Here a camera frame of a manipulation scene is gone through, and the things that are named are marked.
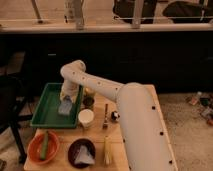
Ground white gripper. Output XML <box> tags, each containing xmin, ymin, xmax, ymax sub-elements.
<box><xmin>60</xmin><ymin>80</ymin><xmax>79</xmax><ymax>102</ymax></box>

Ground blue sponge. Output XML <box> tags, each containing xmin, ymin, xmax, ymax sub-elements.
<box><xmin>58</xmin><ymin>96</ymin><xmax>72</xmax><ymax>115</ymax></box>

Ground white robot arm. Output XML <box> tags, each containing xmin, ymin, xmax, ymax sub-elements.
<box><xmin>60</xmin><ymin>60</ymin><xmax>178</xmax><ymax>171</ymax></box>

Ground green plastic tray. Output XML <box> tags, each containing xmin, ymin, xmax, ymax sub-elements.
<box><xmin>31</xmin><ymin>83</ymin><xmax>83</xmax><ymax>129</ymax></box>

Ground dark small jar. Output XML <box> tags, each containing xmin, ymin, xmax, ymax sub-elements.
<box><xmin>83</xmin><ymin>97</ymin><xmax>94</xmax><ymax>109</ymax></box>

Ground white cup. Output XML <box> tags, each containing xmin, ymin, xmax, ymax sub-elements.
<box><xmin>78</xmin><ymin>109</ymin><xmax>94</xmax><ymax>128</ymax></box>

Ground black chair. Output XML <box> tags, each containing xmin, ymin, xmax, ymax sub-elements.
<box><xmin>0</xmin><ymin>75</ymin><xmax>32</xmax><ymax>164</ymax></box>

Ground dark brown bowl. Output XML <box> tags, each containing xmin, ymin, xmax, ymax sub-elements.
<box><xmin>68</xmin><ymin>138</ymin><xmax>96</xmax><ymax>169</ymax></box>

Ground grey crumpled cloth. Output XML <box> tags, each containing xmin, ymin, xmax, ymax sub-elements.
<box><xmin>74</xmin><ymin>145</ymin><xmax>95</xmax><ymax>164</ymax></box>

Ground orange bowl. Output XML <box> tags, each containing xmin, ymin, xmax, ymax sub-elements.
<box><xmin>27</xmin><ymin>131</ymin><xmax>60</xmax><ymax>165</ymax></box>

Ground green cucumber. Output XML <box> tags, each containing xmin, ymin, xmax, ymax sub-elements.
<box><xmin>40</xmin><ymin>132</ymin><xmax>49</xmax><ymax>160</ymax></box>

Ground white handled peeler tool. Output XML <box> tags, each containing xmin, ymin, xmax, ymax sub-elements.
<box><xmin>111</xmin><ymin>111</ymin><xmax>120</xmax><ymax>122</ymax></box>

